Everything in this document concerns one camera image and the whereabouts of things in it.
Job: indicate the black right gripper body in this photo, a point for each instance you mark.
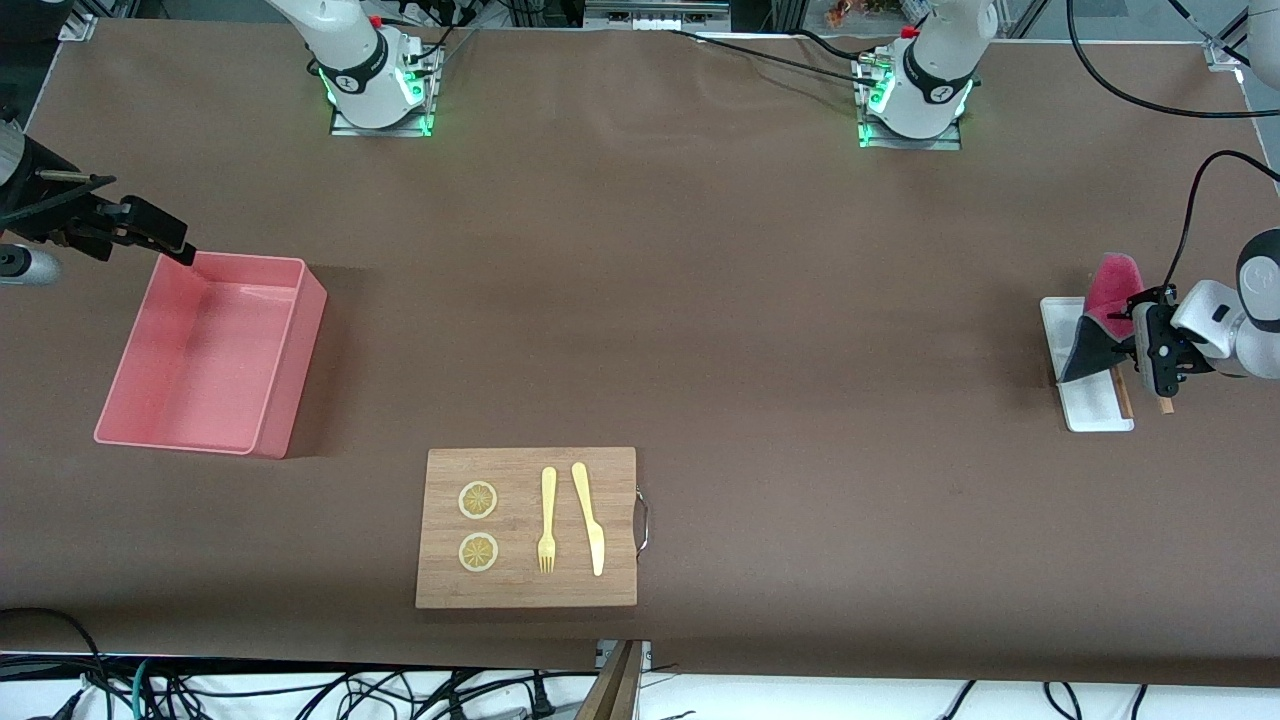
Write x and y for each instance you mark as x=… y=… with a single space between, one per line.
x=45 y=212

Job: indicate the grey power strip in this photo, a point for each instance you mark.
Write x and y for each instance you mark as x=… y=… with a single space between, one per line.
x=655 y=20

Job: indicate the pink plastic bin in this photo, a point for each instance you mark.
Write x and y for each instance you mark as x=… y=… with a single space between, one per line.
x=150 y=400

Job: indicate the brown table cover sheet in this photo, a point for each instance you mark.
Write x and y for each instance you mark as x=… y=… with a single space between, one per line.
x=800 y=450

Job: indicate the lemon slice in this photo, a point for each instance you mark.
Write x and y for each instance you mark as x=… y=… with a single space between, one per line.
x=478 y=500
x=478 y=553

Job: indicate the wooden cutting board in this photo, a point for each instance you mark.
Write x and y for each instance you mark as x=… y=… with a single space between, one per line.
x=520 y=590

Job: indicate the yellow plastic knife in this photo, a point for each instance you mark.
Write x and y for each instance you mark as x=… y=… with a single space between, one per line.
x=590 y=520

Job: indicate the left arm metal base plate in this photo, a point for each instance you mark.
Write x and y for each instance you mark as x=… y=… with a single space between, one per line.
x=910 y=143

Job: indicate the metal corner bracket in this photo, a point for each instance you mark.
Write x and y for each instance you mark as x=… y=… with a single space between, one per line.
x=78 y=25
x=1225 y=52

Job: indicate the wooden plank below table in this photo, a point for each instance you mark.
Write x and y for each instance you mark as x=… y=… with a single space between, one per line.
x=612 y=690

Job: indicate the pink and grey cloth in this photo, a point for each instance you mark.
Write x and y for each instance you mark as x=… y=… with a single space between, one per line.
x=1095 y=340

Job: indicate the yellow plastic fork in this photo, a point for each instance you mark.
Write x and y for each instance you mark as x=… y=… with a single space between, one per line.
x=547 y=500

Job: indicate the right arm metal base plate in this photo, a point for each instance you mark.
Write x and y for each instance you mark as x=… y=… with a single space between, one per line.
x=380 y=128

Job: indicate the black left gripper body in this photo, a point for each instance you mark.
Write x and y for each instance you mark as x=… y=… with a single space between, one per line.
x=1143 y=330

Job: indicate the white rectangular tray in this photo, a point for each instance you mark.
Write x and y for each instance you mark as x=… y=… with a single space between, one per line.
x=1095 y=410

